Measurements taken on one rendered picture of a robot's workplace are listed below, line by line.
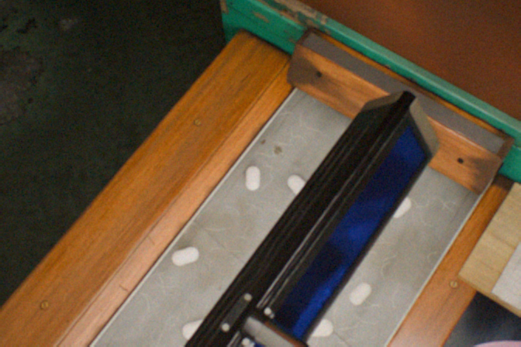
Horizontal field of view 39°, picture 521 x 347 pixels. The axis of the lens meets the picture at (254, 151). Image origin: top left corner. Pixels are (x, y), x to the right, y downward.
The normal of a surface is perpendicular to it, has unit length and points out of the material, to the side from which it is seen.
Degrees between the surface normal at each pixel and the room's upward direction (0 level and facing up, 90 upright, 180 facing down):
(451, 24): 90
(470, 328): 0
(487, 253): 0
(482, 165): 68
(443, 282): 0
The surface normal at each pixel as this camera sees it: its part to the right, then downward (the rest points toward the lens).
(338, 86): -0.56, 0.51
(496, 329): -0.05, -0.44
